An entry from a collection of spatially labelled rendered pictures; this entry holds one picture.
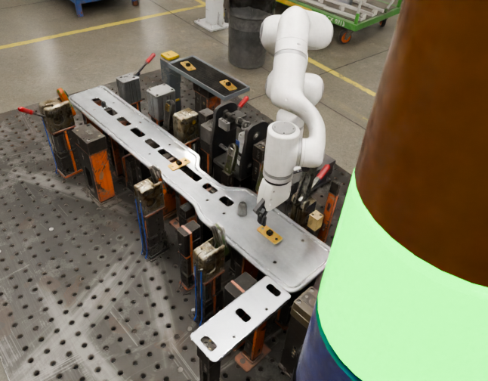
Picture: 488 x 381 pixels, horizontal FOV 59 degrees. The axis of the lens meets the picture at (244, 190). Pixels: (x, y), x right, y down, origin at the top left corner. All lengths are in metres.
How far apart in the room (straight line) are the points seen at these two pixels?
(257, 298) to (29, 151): 1.49
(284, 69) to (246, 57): 3.33
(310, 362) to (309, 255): 1.17
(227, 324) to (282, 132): 0.52
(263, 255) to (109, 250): 0.68
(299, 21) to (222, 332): 0.85
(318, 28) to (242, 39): 3.09
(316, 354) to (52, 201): 1.89
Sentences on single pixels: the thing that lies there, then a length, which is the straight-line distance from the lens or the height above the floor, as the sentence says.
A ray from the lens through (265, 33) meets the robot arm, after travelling 1.43.
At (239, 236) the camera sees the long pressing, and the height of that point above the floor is 1.00.
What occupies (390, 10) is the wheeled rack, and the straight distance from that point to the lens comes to 5.89.
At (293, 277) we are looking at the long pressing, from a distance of 1.29.
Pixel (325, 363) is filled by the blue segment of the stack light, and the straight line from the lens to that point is 0.17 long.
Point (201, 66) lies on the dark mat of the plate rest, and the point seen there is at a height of 1.16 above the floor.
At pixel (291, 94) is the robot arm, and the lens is 1.17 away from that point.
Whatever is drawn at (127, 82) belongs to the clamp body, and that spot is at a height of 1.05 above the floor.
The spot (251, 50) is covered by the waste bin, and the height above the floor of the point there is 0.21.
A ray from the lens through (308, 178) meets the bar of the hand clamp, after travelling 1.37.
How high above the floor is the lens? 2.01
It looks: 42 degrees down
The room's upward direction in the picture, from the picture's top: 4 degrees clockwise
